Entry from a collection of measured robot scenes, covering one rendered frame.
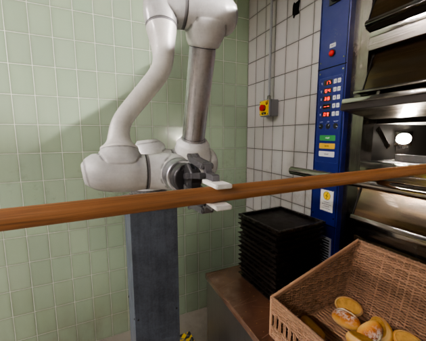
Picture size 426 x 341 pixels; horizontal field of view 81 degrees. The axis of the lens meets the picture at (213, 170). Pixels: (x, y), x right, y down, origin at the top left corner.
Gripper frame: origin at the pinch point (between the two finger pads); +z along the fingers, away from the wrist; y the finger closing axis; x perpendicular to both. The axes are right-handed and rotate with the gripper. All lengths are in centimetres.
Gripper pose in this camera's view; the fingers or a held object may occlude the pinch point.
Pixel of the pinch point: (216, 193)
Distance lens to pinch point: 46.6
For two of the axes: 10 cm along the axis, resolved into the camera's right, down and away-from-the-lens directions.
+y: 0.0, 9.9, 1.4
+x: -9.2, 0.6, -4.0
